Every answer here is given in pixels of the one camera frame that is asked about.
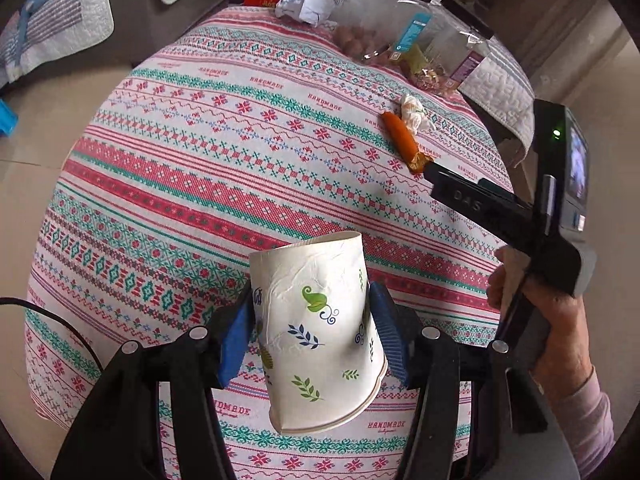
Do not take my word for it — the white crumpled paper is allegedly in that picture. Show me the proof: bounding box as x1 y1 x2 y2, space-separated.
275 0 306 21

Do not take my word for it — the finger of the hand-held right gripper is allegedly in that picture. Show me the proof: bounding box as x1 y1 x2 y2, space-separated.
424 160 538 248

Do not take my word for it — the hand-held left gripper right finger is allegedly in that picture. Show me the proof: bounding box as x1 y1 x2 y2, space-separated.
369 280 551 480

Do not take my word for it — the blue soft toy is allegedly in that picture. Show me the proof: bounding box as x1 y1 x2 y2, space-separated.
15 0 56 68

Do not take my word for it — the patterned red green tablecloth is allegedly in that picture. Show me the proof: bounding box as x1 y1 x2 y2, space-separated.
24 5 516 480

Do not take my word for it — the white crumpled cloth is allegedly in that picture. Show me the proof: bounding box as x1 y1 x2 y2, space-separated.
299 0 335 26

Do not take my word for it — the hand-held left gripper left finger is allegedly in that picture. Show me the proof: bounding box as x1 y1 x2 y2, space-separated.
50 287 256 480

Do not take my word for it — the dark grey sofa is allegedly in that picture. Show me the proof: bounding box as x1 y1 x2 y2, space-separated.
0 0 251 96

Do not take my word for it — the person's right forearm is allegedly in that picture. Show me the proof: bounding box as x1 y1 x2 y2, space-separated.
530 365 616 471

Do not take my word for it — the leaf print paper cup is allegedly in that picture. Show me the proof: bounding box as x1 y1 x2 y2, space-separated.
248 231 389 435

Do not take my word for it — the black cable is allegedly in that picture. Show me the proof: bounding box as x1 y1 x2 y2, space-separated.
0 297 106 376

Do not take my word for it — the person's right hand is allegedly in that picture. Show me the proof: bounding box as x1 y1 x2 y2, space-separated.
486 246 596 376

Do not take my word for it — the clear jar with teal label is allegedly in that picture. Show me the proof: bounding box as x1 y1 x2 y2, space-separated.
332 0 441 66

